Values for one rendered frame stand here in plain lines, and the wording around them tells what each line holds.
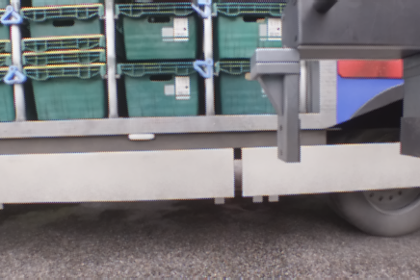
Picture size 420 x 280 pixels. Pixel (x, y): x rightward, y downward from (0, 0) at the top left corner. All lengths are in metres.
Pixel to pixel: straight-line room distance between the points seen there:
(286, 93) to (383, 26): 0.10
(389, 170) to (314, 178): 0.36
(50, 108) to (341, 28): 1.22
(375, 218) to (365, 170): 0.34
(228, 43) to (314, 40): 0.94
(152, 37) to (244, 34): 0.43
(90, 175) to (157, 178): 0.28
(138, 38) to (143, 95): 0.27
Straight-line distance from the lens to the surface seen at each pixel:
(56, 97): 1.28
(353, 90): 1.12
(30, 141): 1.17
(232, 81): 1.09
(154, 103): 1.09
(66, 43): 1.28
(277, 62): 0.21
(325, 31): 0.22
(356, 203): 1.33
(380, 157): 1.21
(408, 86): 0.30
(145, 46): 1.16
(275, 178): 0.98
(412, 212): 1.58
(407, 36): 0.27
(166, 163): 0.93
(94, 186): 1.04
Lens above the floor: 0.62
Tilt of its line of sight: 4 degrees down
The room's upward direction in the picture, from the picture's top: 2 degrees counter-clockwise
